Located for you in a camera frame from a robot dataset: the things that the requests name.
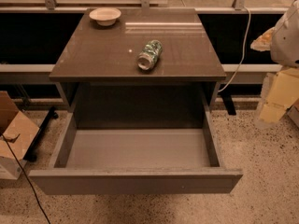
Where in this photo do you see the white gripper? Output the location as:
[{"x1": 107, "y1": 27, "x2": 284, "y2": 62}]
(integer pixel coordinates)
[{"x1": 250, "y1": 0, "x2": 299, "y2": 129}]

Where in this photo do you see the green soda can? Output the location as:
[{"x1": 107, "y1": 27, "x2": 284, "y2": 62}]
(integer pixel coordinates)
[{"x1": 136, "y1": 40, "x2": 163, "y2": 71}]

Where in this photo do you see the open grey top drawer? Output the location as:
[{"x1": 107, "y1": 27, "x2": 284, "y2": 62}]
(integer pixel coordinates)
[{"x1": 29, "y1": 93, "x2": 243, "y2": 195}]

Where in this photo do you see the white ceramic bowl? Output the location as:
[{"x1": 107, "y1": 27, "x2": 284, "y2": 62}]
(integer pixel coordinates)
[{"x1": 89, "y1": 7, "x2": 121, "y2": 26}]

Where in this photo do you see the black floor stand foot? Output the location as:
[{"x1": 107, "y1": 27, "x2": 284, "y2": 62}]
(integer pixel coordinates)
[{"x1": 23, "y1": 106, "x2": 58, "y2": 162}]

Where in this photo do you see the brown cardboard box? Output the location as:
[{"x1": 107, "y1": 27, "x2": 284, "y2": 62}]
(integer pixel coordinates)
[{"x1": 0, "y1": 91, "x2": 39, "y2": 180}]

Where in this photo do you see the white hanging cable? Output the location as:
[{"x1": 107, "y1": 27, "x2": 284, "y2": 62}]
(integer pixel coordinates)
[{"x1": 218, "y1": 7, "x2": 252, "y2": 93}]

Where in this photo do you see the black floor cable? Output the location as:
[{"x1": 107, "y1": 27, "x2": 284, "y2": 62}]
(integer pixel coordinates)
[{"x1": 0, "y1": 132, "x2": 52, "y2": 224}]

